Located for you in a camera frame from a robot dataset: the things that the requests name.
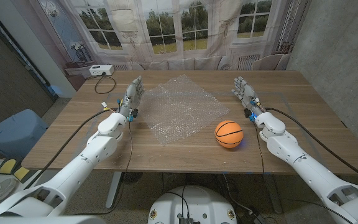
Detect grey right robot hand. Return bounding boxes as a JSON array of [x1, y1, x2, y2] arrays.
[[231, 76, 265, 116]]

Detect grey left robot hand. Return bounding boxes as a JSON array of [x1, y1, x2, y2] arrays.
[[118, 75, 146, 119]]

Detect orange mini basketball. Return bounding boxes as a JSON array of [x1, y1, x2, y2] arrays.
[[214, 120, 244, 149]]

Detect clear bubble wrap sheet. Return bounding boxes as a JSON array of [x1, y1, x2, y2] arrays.
[[137, 73, 231, 146]]

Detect white power strip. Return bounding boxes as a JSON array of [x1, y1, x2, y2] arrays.
[[88, 64, 116, 77]]

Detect printed window backdrop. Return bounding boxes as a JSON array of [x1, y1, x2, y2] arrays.
[[11, 0, 312, 91]]

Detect white table leg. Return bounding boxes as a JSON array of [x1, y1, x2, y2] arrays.
[[105, 171, 122, 209]]

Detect grey table leg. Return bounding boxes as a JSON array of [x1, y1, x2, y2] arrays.
[[263, 173, 283, 215]]

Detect blue chair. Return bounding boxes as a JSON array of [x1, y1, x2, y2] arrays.
[[0, 108, 49, 161]]

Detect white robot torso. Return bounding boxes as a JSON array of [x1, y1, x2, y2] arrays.
[[147, 185, 238, 224]]

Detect yellow black foot pedal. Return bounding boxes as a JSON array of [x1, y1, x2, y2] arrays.
[[0, 157, 17, 175], [12, 166, 32, 184]]

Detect black power strip cord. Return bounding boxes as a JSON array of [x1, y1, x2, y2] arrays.
[[93, 74, 117, 95]]

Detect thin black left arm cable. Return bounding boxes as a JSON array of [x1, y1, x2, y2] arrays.
[[73, 119, 134, 216]]

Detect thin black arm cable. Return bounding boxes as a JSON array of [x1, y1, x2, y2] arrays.
[[73, 119, 134, 216], [254, 123, 266, 174]]

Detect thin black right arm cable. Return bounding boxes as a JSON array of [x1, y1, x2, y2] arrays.
[[254, 123, 266, 174]]

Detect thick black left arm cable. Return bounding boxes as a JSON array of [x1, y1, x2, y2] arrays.
[[24, 108, 119, 190]]

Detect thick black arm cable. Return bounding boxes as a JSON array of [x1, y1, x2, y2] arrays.
[[24, 108, 119, 190], [264, 106, 358, 187]]

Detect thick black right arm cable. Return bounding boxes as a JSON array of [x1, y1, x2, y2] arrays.
[[264, 106, 358, 187]]

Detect black floor cable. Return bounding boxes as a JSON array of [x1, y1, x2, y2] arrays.
[[221, 173, 270, 224]]

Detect black torso cable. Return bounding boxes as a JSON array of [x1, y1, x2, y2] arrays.
[[165, 185, 191, 219]]

